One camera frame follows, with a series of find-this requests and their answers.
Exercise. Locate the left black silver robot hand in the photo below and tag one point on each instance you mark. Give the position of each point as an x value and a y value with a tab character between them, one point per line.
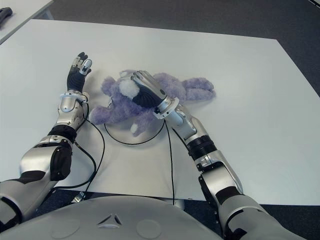
75	81

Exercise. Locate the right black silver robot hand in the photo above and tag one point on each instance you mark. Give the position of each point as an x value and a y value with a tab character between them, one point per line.
150	96

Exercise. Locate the purple plush bunny doll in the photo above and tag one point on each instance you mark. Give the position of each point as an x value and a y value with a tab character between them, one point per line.
117	100

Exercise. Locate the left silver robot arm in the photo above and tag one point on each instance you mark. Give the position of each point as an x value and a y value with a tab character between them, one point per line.
37	160

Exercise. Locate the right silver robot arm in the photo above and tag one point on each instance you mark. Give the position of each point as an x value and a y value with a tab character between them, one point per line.
220	170

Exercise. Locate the white plate with black rim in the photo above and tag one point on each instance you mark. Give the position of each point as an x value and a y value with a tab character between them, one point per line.
150	132

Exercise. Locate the white side table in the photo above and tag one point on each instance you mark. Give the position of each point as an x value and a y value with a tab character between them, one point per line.
27	10

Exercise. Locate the black handheld controller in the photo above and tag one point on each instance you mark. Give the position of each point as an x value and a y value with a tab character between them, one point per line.
5	13

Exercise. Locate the grey robot torso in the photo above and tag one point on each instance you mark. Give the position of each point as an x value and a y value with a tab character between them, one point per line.
125	220

